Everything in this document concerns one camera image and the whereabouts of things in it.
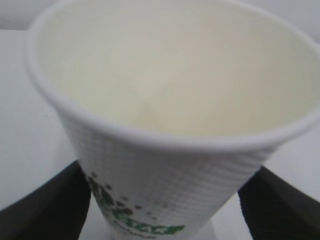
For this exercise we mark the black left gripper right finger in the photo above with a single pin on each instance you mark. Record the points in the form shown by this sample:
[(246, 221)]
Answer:
[(275, 210)]

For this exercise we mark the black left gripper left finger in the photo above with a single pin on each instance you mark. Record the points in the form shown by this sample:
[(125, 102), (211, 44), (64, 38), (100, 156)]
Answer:
[(55, 211)]

